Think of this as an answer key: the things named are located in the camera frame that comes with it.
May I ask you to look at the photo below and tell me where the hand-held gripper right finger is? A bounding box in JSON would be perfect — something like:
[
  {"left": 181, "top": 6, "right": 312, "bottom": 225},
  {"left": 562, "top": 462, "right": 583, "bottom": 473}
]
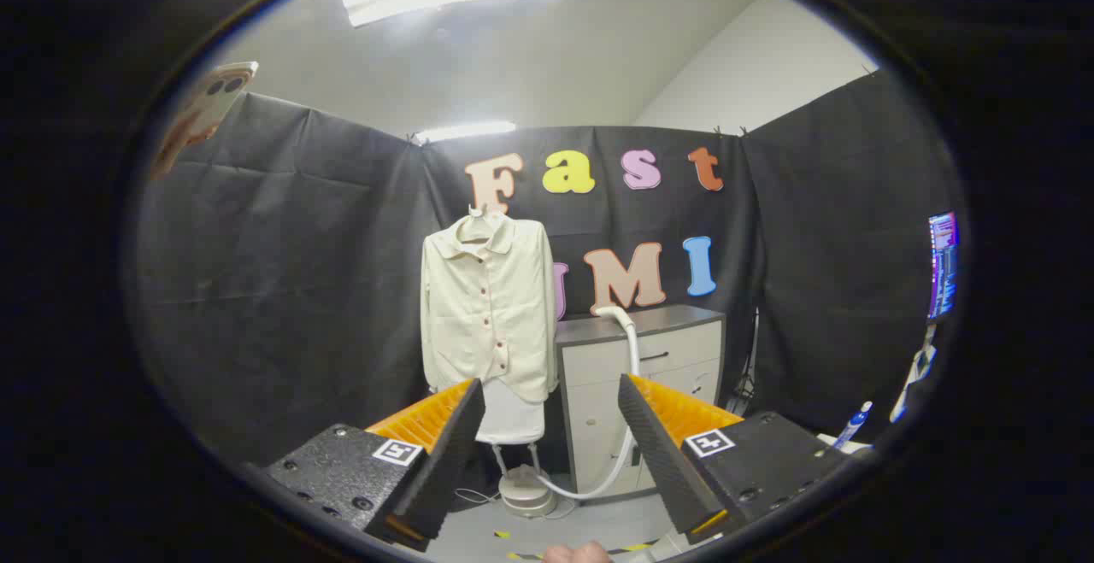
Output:
[{"left": 615, "top": 372, "right": 860, "bottom": 547}]

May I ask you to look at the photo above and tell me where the white cabinet with grey top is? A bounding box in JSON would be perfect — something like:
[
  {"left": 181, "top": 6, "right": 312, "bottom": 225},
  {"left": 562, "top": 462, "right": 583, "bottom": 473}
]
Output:
[{"left": 556, "top": 305, "right": 726, "bottom": 497}]

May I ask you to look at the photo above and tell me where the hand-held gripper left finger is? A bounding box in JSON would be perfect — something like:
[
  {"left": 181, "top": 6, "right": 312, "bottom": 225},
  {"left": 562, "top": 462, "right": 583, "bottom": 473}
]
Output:
[{"left": 256, "top": 378, "right": 486, "bottom": 554}]

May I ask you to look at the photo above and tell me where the blue and white pen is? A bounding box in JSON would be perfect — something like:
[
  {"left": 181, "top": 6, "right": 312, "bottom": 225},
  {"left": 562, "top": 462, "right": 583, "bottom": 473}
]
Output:
[{"left": 832, "top": 400, "right": 874, "bottom": 449}]

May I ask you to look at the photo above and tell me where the white clothes hanger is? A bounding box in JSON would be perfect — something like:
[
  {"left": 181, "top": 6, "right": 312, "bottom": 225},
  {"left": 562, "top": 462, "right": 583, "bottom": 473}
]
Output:
[{"left": 460, "top": 202, "right": 507, "bottom": 244}]

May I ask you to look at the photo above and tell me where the cream button shirt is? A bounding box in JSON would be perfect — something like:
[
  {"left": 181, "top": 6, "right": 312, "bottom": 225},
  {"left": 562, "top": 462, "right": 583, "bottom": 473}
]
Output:
[{"left": 419, "top": 211, "right": 561, "bottom": 405}]

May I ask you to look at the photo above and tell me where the computer monitor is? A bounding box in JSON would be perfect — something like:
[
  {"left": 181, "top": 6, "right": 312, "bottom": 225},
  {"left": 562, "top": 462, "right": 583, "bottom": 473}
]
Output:
[{"left": 926, "top": 210, "right": 961, "bottom": 324}]

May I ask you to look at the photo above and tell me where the bundle of thin cables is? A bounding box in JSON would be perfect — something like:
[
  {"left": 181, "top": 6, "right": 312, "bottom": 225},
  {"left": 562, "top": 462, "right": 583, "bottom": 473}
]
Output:
[{"left": 725, "top": 307, "right": 760, "bottom": 417}]

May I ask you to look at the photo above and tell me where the white smartphone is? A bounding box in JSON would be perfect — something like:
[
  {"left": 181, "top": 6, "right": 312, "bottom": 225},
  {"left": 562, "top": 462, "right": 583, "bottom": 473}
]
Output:
[{"left": 181, "top": 61, "right": 259, "bottom": 144}]

